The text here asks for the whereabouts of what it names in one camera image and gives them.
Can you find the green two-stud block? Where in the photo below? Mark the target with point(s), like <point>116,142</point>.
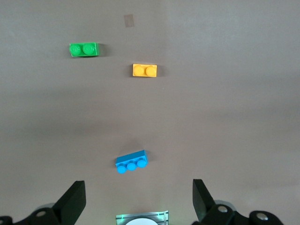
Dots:
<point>84,49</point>

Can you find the small brown tape patch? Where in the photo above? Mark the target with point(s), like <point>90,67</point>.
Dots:
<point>129,21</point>

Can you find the yellow two-stud block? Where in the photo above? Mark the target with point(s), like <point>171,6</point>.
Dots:
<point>144,70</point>

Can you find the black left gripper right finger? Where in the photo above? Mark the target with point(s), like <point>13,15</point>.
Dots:
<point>204,206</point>

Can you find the blue three-stud block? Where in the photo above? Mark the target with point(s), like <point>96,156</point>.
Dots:
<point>131,160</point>

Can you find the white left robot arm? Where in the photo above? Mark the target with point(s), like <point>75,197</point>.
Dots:
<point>143,222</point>

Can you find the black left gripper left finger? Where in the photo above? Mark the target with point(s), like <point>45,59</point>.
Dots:
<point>70,204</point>

